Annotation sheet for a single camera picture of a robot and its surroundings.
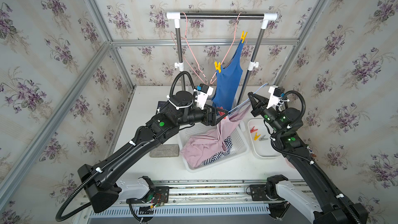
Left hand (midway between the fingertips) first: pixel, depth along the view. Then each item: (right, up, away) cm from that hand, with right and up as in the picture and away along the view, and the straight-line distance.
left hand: (224, 111), depth 60 cm
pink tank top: (-7, -18, +19) cm, 28 cm away
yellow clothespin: (+25, -18, +33) cm, 45 cm away
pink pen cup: (+22, -18, -7) cm, 29 cm away
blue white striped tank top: (+6, -19, +25) cm, 32 cm away
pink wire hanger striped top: (-18, +35, +46) cm, 61 cm away
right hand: (+14, +7, +7) cm, 17 cm away
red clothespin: (+24, -15, +36) cm, 45 cm away
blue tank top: (+6, +14, +24) cm, 28 cm away
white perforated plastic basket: (+11, -13, +26) cm, 31 cm away
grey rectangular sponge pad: (-28, -24, +25) cm, 44 cm away
